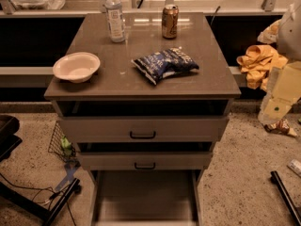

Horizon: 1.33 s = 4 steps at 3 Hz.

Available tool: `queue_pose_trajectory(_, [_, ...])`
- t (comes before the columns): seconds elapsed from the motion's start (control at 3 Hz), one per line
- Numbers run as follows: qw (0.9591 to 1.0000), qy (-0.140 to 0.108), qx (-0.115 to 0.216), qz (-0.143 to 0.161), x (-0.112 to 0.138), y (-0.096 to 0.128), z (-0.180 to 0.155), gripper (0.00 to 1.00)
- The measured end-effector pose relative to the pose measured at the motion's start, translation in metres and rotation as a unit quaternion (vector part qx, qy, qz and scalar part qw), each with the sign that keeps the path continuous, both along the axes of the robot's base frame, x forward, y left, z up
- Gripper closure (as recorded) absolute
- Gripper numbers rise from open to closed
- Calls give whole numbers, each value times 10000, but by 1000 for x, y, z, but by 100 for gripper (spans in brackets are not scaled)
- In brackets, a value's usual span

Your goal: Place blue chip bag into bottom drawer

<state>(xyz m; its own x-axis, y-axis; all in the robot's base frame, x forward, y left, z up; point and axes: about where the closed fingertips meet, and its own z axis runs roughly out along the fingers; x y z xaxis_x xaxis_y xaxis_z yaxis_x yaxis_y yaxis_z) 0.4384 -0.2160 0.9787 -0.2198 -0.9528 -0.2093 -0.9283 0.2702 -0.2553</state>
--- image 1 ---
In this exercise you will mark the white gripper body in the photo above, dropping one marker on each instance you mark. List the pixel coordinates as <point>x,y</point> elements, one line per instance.
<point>291,38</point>

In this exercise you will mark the middle drawer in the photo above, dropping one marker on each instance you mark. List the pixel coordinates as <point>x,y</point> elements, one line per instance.
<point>145,161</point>

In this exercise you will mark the black chair base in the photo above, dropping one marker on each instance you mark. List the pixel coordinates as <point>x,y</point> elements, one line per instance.
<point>9,126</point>

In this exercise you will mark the black stand leg right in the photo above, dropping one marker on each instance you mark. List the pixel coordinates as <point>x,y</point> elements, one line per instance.
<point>294,211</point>

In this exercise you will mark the white paper bowl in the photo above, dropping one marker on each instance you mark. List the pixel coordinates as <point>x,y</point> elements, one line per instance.
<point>76,67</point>

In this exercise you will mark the crumpled snack wrapper on floor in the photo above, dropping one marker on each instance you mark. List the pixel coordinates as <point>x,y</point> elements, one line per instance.
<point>281,127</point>

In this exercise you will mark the blue chip bag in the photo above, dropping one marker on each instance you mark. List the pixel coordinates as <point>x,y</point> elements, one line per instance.
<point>166,63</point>

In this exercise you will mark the white small box on floor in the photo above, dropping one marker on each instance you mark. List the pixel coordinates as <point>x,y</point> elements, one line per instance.
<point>295,166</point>

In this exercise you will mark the wire mesh basket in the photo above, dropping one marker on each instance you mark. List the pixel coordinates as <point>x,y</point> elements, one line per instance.
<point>60,146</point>

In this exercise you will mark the clear plastic water bottle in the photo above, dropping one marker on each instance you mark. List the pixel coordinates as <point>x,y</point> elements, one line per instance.
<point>114,17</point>

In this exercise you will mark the bottom drawer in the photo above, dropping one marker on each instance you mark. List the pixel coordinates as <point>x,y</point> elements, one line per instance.
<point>145,198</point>

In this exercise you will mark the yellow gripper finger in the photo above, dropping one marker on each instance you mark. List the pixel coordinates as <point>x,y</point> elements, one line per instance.
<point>273,109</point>

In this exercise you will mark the yellow crumpled cloth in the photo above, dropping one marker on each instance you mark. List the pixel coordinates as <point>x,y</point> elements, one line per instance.
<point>258,62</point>

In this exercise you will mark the grey drawer cabinet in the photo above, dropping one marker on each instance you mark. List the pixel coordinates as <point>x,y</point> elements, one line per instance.
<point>120,89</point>

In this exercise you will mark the gold soda can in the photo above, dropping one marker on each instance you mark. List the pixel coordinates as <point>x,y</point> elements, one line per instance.
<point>170,21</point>

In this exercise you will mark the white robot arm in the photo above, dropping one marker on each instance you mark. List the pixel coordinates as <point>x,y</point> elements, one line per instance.
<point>289,35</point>

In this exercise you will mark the black stand leg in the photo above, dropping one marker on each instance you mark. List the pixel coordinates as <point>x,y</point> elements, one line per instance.
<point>46,215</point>
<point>294,211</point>

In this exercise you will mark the black stand leg left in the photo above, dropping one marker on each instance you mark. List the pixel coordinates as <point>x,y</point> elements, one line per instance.
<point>46,215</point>

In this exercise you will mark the top drawer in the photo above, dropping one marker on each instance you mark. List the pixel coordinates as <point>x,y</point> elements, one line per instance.
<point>144,129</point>

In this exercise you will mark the drawer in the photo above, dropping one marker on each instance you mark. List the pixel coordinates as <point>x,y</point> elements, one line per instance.
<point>144,129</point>
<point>145,161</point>
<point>145,198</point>

